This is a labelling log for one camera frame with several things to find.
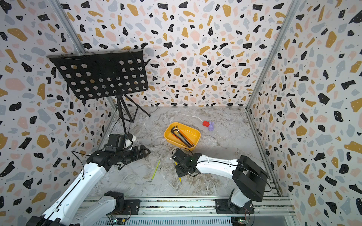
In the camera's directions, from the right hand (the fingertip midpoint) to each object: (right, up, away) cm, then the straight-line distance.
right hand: (179, 171), depth 83 cm
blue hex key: (+2, +16, +17) cm, 24 cm away
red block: (+19, +28, +29) cm, 44 cm away
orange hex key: (+4, +17, +17) cm, 25 cm away
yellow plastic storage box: (+9, +20, +21) cm, 30 cm away
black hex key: (-2, +22, +23) cm, 32 cm away
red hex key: (-2, +17, +17) cm, 25 cm away
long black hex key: (+2, +16, +16) cm, 23 cm away
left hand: (-18, +12, -6) cm, 23 cm away
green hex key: (-16, -3, +1) cm, 16 cm away
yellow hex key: (+1, -5, 0) cm, 5 cm away
